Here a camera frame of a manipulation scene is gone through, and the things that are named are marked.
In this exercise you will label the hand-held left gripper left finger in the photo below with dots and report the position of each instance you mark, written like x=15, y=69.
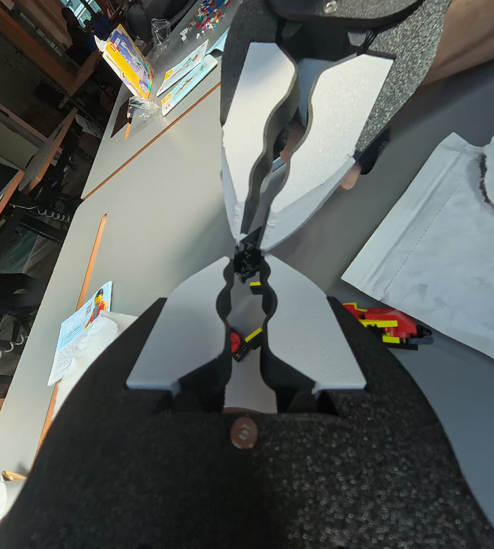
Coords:
x=178, y=343

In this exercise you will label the small black lego piece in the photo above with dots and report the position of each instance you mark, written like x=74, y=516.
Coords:
x=248, y=257

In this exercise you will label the person's right hand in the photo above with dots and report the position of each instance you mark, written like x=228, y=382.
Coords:
x=348, y=177

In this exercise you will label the person's right forearm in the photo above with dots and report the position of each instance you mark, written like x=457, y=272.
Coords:
x=478, y=34

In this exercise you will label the small yellow white box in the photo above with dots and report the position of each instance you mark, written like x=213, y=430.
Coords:
x=127, y=56

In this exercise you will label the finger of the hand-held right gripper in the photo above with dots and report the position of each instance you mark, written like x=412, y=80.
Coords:
x=251, y=129
x=341, y=120

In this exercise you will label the large plain white paper bag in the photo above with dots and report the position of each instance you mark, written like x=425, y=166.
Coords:
x=452, y=257

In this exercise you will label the colourful lego pile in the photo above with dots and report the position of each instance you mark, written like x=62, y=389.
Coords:
x=208, y=10

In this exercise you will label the black red yellow lego build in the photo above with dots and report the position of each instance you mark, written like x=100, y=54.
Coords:
x=384, y=322

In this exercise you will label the black yellow lego slope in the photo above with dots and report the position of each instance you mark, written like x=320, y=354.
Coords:
x=253, y=339

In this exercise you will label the small colourful leaflet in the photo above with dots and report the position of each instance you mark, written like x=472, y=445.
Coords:
x=187, y=73

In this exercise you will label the white blue instruction leaflet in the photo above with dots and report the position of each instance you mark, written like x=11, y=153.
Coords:
x=80, y=330

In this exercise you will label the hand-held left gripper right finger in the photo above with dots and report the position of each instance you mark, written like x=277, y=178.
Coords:
x=315, y=343

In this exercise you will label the torn printed white paper bag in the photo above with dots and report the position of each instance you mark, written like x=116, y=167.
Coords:
x=118, y=330

